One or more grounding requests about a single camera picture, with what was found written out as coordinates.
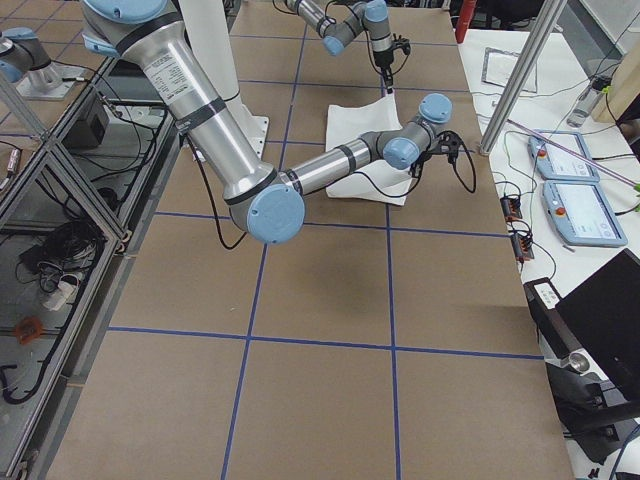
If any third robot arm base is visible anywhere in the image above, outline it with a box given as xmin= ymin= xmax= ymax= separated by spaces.
xmin=1 ymin=27 xmax=73 ymax=101

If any aluminium frame post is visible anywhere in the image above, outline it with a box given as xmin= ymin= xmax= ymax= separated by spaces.
xmin=479 ymin=0 xmax=567 ymax=156

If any far blue teach pendant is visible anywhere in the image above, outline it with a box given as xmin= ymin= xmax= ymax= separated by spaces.
xmin=528 ymin=130 xmax=600 ymax=183

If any framed paper sheet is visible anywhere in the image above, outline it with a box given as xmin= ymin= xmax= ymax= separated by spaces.
xmin=481 ymin=47 xmax=538 ymax=94

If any black monitor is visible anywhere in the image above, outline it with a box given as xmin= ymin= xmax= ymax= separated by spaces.
xmin=556 ymin=248 xmax=639 ymax=400

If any black box with label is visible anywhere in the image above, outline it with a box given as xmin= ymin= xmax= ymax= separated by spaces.
xmin=523 ymin=277 xmax=562 ymax=321

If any white long-sleeve printed shirt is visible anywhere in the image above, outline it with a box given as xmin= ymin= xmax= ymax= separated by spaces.
xmin=325 ymin=94 xmax=412 ymax=206

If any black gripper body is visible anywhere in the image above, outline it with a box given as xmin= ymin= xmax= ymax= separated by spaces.
xmin=409 ymin=130 xmax=463 ymax=175
xmin=370 ymin=33 xmax=411 ymax=75

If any clear water bottle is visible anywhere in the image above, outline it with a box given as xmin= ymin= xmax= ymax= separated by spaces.
xmin=566 ymin=75 xmax=611 ymax=128

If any white power strip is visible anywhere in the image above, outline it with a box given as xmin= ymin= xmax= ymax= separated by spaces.
xmin=42 ymin=277 xmax=78 ymax=311

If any near blue teach pendant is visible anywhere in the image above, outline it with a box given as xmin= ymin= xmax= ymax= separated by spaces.
xmin=542 ymin=180 xmax=628 ymax=248

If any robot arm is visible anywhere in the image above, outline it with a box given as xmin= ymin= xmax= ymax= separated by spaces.
xmin=272 ymin=0 xmax=411 ymax=94
xmin=81 ymin=1 xmax=463 ymax=244

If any blue teach pendant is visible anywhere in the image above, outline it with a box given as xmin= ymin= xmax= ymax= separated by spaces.
xmin=528 ymin=130 xmax=600 ymax=183
xmin=542 ymin=180 xmax=628 ymax=248

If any orange black connector block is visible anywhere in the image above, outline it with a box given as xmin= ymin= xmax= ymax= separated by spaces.
xmin=500 ymin=196 xmax=522 ymax=222

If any red cylinder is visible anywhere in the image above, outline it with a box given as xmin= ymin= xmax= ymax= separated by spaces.
xmin=455 ymin=0 xmax=477 ymax=44

